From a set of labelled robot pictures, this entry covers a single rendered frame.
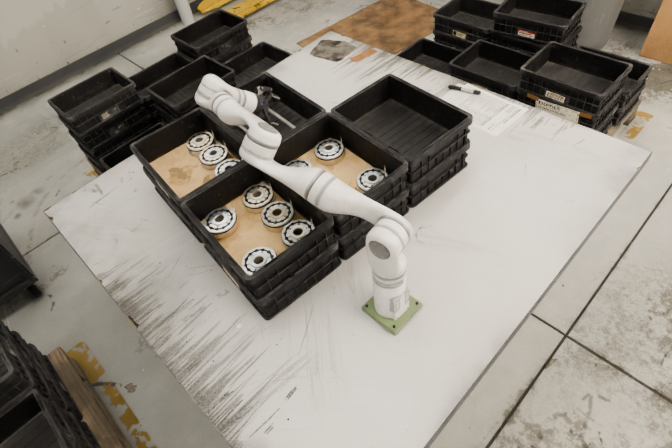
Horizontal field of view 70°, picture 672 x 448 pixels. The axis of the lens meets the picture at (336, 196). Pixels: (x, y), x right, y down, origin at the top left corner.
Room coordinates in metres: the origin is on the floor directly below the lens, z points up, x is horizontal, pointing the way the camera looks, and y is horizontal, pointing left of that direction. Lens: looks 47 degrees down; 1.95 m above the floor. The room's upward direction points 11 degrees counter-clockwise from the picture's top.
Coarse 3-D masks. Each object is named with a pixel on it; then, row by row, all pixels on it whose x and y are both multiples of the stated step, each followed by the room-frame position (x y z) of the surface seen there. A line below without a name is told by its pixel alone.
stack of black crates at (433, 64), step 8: (424, 40) 2.66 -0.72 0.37; (408, 48) 2.59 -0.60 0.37; (416, 48) 2.63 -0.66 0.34; (424, 48) 2.66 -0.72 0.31; (432, 48) 2.61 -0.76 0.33; (440, 48) 2.56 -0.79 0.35; (448, 48) 2.51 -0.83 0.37; (400, 56) 2.54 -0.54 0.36; (408, 56) 2.59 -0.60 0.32; (416, 56) 2.63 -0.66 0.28; (424, 56) 2.63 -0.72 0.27; (432, 56) 2.61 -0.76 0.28; (440, 56) 2.56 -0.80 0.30; (448, 56) 2.51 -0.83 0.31; (424, 64) 2.55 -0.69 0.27; (432, 64) 2.53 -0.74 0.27; (440, 64) 2.51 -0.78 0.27; (448, 64) 2.50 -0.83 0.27; (448, 72) 2.41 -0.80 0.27
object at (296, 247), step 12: (240, 168) 1.16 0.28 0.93; (216, 180) 1.13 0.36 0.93; (180, 204) 1.05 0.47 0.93; (312, 204) 0.95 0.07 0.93; (192, 216) 0.99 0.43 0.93; (204, 228) 0.93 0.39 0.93; (324, 228) 0.86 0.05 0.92; (216, 240) 0.88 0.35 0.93; (300, 240) 0.82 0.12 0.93; (312, 240) 0.83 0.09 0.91; (288, 252) 0.79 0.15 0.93; (276, 264) 0.77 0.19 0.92; (240, 276) 0.75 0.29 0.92; (252, 276) 0.74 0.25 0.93; (264, 276) 0.74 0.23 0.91
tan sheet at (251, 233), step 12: (228, 204) 1.11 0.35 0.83; (240, 204) 1.10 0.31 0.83; (240, 216) 1.05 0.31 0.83; (252, 216) 1.04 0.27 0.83; (300, 216) 1.00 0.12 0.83; (240, 228) 1.00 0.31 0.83; (252, 228) 0.99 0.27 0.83; (264, 228) 0.98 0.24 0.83; (228, 240) 0.96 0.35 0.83; (240, 240) 0.95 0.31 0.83; (252, 240) 0.94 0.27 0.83; (264, 240) 0.93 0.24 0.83; (276, 240) 0.92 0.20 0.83; (228, 252) 0.91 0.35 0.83; (240, 252) 0.90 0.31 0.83; (240, 264) 0.86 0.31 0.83
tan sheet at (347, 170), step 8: (312, 152) 1.29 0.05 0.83; (312, 160) 1.25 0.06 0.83; (344, 160) 1.21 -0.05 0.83; (352, 160) 1.21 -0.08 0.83; (360, 160) 1.20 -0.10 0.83; (328, 168) 1.19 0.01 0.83; (336, 168) 1.18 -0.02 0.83; (344, 168) 1.18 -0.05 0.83; (352, 168) 1.17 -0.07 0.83; (360, 168) 1.16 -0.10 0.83; (368, 168) 1.15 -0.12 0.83; (336, 176) 1.14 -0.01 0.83; (344, 176) 1.14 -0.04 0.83; (352, 176) 1.13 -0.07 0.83; (352, 184) 1.09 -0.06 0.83
